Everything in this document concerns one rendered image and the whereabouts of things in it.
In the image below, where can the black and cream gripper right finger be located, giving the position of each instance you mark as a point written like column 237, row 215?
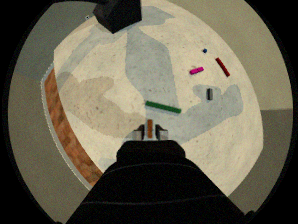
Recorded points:
column 160, row 133

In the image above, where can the green rod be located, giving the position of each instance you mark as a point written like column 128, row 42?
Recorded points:
column 163, row 107

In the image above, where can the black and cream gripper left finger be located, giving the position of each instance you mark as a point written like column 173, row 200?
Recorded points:
column 138, row 135

